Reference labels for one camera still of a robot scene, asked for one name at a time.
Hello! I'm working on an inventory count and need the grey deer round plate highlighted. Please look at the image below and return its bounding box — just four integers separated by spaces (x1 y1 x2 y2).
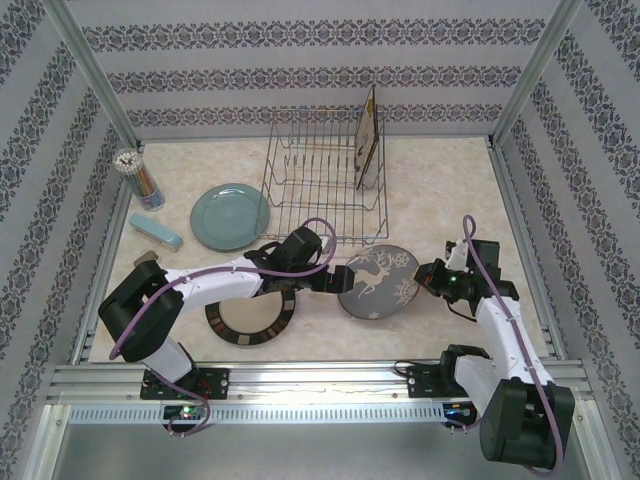
337 244 421 321

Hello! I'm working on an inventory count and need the teal round plate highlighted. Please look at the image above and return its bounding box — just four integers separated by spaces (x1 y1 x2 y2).
189 183 271 251

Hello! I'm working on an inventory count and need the black rimmed round plate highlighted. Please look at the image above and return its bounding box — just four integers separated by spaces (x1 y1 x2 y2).
204 292 297 347

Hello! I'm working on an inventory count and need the square floral plate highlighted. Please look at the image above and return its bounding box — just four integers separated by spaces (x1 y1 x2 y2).
352 84 381 191

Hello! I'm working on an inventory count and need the teal stapler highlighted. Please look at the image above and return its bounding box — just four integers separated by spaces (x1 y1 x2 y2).
129 212 185 252

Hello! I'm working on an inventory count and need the clear tube of pencils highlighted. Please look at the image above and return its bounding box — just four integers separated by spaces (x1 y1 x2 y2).
113 148 166 212

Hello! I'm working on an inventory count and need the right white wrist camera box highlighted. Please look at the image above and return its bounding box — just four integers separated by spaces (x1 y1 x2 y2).
446 238 471 274

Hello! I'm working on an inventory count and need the metal wire dish rack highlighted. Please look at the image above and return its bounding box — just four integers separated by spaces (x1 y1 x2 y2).
262 107 391 249

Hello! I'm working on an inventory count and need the aluminium side rail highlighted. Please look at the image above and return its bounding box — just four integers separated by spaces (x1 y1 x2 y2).
487 137 569 361
72 142 146 366

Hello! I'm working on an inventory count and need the long aluminium mounting rail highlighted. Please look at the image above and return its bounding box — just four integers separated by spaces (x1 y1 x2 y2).
47 362 594 404

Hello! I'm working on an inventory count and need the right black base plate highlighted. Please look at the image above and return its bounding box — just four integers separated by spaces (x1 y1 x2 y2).
407 364 481 400

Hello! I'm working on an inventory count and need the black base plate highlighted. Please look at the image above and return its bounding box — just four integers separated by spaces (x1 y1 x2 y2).
407 364 481 400
139 367 231 401

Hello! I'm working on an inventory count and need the slotted white cable duct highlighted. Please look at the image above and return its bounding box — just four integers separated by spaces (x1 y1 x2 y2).
67 403 446 424

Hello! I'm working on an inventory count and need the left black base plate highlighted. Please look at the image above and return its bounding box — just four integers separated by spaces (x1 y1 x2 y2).
139 367 231 401

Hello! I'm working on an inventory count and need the aluminium frame post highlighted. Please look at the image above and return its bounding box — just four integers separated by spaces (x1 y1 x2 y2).
42 0 146 149
489 0 586 149

